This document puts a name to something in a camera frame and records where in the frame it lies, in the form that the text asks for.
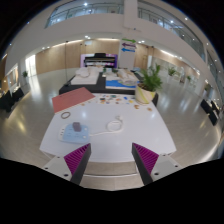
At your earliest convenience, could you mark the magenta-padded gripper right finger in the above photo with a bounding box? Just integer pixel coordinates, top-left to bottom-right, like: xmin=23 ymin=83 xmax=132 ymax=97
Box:
xmin=131 ymin=142 xmax=183 ymax=186

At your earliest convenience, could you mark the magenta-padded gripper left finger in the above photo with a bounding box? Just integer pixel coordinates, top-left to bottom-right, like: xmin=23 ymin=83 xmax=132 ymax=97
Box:
xmin=42 ymin=143 xmax=92 ymax=186

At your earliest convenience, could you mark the small grey charger block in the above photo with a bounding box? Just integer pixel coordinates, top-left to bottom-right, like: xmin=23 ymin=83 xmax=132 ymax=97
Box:
xmin=72 ymin=121 xmax=82 ymax=132

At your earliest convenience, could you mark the light blue power strip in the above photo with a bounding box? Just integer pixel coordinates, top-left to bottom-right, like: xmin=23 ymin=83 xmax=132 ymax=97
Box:
xmin=58 ymin=122 xmax=90 ymax=144

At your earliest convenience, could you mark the pink rectangular mat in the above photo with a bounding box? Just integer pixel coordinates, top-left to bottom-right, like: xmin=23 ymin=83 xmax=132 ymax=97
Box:
xmin=51 ymin=87 xmax=96 ymax=114

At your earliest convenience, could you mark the potted plant in striped pot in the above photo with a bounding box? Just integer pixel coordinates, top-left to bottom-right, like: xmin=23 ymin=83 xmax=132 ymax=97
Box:
xmin=134 ymin=63 xmax=164 ymax=105

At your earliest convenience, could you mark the sheet of colourful stickers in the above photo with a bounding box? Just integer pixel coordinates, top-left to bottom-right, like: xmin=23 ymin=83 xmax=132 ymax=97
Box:
xmin=98 ymin=94 xmax=136 ymax=104

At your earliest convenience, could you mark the black display platform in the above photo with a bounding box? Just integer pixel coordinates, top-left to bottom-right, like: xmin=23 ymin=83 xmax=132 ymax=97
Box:
xmin=58 ymin=71 xmax=159 ymax=97

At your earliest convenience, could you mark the group of black chairs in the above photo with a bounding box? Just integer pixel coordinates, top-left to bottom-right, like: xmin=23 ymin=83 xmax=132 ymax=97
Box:
xmin=199 ymin=98 xmax=221 ymax=126
xmin=0 ymin=87 xmax=25 ymax=113

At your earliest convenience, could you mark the blue map board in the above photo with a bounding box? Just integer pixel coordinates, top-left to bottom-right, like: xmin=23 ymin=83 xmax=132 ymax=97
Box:
xmin=105 ymin=79 xmax=138 ymax=90

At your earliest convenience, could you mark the white architectural model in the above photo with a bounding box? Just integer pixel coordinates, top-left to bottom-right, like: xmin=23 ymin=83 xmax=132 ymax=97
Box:
xmin=70 ymin=66 xmax=101 ymax=86

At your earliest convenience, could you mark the black piano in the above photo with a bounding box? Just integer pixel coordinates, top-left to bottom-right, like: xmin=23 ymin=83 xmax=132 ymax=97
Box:
xmin=83 ymin=52 xmax=118 ymax=69

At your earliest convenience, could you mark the white sign with arrows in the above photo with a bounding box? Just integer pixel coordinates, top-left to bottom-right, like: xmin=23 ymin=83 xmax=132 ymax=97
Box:
xmin=118 ymin=37 xmax=138 ymax=69

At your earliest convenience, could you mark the brown ring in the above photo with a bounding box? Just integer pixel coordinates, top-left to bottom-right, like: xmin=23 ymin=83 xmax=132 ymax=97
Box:
xmin=60 ymin=111 xmax=72 ymax=120

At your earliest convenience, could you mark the white power strip cable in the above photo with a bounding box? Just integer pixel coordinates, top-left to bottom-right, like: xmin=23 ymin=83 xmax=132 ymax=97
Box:
xmin=88 ymin=114 xmax=125 ymax=137

